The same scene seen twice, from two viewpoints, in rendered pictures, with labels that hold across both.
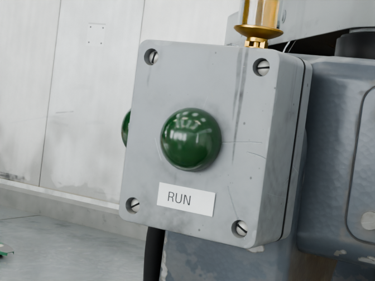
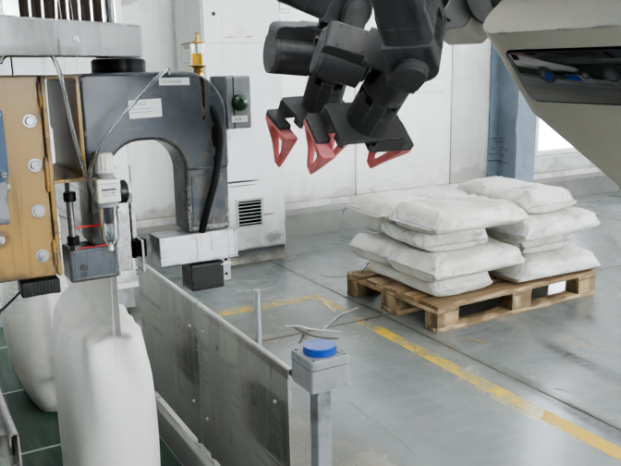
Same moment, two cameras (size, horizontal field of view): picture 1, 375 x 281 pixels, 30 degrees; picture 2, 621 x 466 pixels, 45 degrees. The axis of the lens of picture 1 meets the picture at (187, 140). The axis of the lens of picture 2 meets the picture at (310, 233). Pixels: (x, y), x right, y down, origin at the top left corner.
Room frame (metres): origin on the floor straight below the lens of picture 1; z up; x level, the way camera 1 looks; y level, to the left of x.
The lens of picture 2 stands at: (1.42, 0.82, 1.35)
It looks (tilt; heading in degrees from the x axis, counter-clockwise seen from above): 13 degrees down; 212
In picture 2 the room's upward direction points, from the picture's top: 1 degrees counter-clockwise
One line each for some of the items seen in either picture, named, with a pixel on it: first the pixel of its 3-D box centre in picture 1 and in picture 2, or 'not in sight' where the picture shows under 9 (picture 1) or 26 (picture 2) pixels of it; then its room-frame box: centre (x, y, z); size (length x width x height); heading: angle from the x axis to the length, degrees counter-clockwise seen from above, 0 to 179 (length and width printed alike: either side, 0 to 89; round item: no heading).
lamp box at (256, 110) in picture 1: (215, 140); (230, 102); (0.35, -0.01, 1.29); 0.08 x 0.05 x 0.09; 61
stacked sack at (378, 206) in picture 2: not in sight; (409, 202); (-2.52, -0.97, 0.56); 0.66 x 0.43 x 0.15; 149
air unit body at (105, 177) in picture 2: not in sight; (109, 202); (0.59, -0.07, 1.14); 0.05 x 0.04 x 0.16; 151
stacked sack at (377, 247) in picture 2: not in sight; (410, 241); (-2.53, -0.97, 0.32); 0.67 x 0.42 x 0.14; 155
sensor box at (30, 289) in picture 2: not in sight; (39, 285); (0.66, -0.17, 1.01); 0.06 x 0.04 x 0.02; 151
